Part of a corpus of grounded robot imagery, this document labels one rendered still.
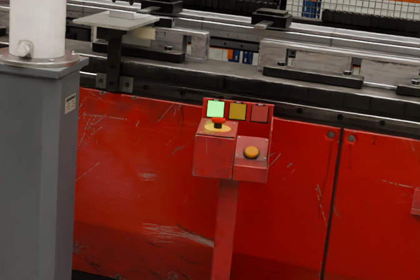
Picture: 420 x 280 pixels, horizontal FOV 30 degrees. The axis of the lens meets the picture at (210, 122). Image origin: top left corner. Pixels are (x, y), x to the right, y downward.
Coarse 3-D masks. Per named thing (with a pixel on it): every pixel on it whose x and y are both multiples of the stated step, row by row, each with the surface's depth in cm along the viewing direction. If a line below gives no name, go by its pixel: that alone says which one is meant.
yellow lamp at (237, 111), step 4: (232, 104) 219; (236, 104) 219; (240, 104) 219; (244, 104) 219; (232, 108) 219; (236, 108) 219; (240, 108) 219; (244, 108) 219; (232, 112) 220; (236, 112) 219; (240, 112) 219; (244, 112) 219; (232, 116) 220; (236, 116) 220; (240, 116) 220; (244, 116) 220
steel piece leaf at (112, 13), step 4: (112, 12) 242; (116, 12) 242; (120, 12) 241; (124, 12) 241; (128, 12) 240; (112, 16) 242; (116, 16) 242; (120, 16) 241; (124, 16) 241; (128, 16) 240; (132, 16) 240; (136, 16) 247; (140, 16) 247; (144, 16) 248
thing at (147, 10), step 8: (144, 0) 272; (152, 0) 272; (160, 0) 271; (168, 0) 270; (176, 0) 276; (144, 8) 264; (152, 8) 266; (160, 8) 270; (168, 8) 270; (176, 8) 273
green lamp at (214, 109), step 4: (208, 104) 220; (212, 104) 219; (216, 104) 219; (220, 104) 219; (208, 108) 220; (212, 108) 220; (216, 108) 220; (220, 108) 220; (208, 112) 220; (212, 112) 220; (216, 112) 220; (220, 112) 220; (212, 116) 220; (220, 116) 220
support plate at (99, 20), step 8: (88, 16) 239; (96, 16) 241; (104, 16) 242; (88, 24) 229; (96, 24) 229; (104, 24) 228; (112, 24) 228; (120, 24) 229; (128, 24) 231; (136, 24) 232; (144, 24) 238
